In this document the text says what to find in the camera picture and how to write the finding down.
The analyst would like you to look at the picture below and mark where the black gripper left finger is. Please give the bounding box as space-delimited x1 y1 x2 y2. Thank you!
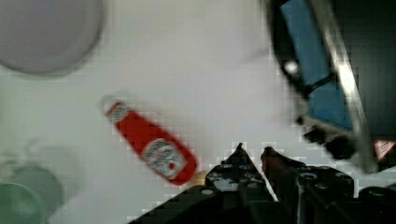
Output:
205 143 273 203

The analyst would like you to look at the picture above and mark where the blue glass oven door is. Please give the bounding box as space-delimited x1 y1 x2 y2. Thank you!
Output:
270 0 352 131

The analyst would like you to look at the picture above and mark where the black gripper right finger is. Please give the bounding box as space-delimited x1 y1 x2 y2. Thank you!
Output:
261 147 354 203

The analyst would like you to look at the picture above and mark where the red ketchup bottle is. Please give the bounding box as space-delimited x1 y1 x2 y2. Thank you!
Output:
101 96 198 186

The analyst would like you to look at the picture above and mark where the lilac round plate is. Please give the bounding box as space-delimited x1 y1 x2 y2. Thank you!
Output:
0 0 105 75

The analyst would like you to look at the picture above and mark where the green mug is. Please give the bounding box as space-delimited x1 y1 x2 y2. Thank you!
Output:
0 139 64 224

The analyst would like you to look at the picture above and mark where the black toaster oven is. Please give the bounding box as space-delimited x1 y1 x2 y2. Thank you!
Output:
263 0 395 173

